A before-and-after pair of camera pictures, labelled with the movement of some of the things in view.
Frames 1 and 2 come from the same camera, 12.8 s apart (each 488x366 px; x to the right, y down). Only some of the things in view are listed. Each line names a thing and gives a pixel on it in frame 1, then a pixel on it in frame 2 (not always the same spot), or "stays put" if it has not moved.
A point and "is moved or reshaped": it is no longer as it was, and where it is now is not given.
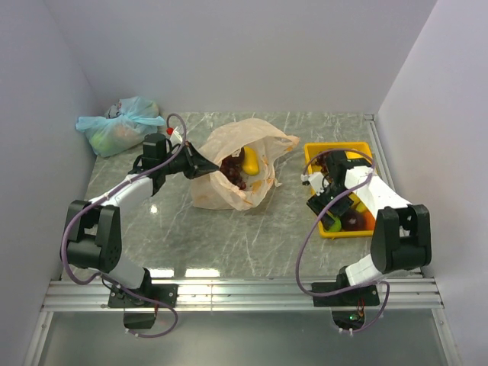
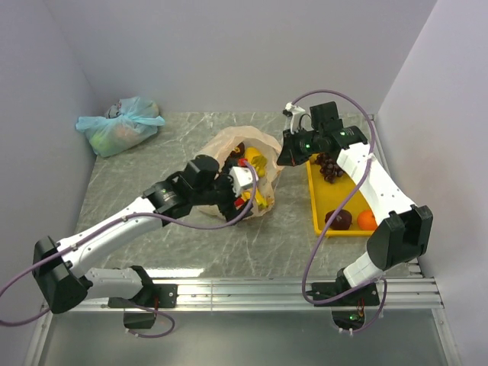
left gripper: (195, 161) to (228, 208)
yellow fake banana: (357, 203) to (260, 162)
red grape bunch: (232, 166) to (242, 149)
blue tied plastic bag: (128, 123) stays put
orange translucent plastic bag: (213, 190) is moved or reshaped
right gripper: (316, 203) to (289, 153)
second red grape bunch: (320, 158) stays put
